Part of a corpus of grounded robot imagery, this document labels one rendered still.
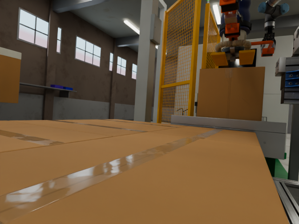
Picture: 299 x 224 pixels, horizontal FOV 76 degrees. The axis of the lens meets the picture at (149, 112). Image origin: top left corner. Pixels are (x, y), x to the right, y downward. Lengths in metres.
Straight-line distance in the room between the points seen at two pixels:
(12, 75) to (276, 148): 1.88
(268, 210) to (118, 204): 0.14
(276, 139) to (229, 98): 0.36
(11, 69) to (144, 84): 1.30
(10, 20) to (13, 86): 5.05
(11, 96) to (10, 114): 4.69
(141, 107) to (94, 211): 2.17
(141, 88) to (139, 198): 2.17
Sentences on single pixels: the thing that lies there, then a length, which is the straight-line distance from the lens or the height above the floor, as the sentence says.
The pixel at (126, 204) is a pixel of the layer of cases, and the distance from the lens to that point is 0.19.
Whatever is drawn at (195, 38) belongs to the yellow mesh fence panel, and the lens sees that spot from 2.32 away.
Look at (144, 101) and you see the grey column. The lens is 2.30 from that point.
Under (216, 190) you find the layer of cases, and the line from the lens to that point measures 0.24.
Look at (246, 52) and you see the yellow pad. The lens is 1.53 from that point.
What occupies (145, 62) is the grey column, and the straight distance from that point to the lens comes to 2.38.
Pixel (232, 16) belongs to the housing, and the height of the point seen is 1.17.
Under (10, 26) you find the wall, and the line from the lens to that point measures 6.74.
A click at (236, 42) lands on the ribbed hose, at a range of 1.53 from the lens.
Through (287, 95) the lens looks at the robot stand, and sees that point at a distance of 1.36.
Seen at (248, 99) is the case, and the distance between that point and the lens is 1.37.
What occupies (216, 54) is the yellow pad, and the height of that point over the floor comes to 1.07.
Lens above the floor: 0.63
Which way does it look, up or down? level
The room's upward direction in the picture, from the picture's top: 4 degrees clockwise
